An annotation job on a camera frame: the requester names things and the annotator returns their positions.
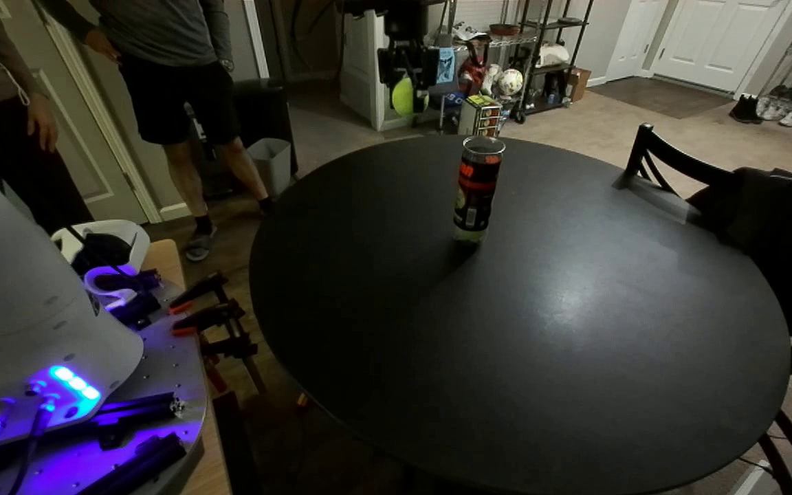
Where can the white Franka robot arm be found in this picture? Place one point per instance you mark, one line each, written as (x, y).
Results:
(12, 275)

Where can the white soccer ball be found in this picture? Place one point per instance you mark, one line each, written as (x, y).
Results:
(510, 84)

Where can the gray trash can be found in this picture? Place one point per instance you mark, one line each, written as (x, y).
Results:
(272, 167)

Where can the green round object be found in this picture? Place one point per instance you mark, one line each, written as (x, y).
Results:
(401, 98)

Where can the round black table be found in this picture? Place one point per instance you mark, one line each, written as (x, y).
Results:
(524, 347)

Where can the white cabinet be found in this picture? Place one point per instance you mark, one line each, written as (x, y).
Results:
(363, 73)

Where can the black bin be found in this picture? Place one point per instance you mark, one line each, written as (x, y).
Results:
(263, 110)

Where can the black orange bar clamp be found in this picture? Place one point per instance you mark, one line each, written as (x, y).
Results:
(202, 293)
(232, 351)
(212, 318)

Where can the small brown box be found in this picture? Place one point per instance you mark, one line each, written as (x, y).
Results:
(579, 84)

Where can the black metal storage shelf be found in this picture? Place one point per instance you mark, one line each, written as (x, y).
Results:
(550, 55)

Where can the white device with purple light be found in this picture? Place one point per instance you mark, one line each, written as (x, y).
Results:
(170, 366)

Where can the black wooden chair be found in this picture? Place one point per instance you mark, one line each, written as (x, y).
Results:
(661, 160)

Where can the person in gray shirt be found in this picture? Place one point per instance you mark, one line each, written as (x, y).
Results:
(170, 55)

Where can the black tool bar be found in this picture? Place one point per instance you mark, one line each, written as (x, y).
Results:
(139, 464)
(144, 410)

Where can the white closet door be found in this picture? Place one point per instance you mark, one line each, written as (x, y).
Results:
(102, 156)

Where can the narrow white door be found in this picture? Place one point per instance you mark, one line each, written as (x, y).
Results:
(632, 37)

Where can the white fabric bag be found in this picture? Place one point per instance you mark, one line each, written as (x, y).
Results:
(65, 241)

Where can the black bag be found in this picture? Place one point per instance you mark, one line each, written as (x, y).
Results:
(762, 230)

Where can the black shoe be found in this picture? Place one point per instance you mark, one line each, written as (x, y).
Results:
(744, 110)

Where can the white panelled entry door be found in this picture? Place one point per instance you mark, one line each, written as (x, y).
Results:
(716, 43)

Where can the person in dark pants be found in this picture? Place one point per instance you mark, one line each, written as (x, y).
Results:
(19, 156)

